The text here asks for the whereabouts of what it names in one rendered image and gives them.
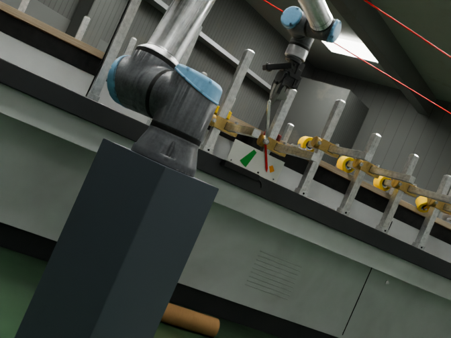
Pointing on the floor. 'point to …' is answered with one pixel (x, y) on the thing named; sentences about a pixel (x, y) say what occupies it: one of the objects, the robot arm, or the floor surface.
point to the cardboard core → (190, 320)
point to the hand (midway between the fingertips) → (270, 100)
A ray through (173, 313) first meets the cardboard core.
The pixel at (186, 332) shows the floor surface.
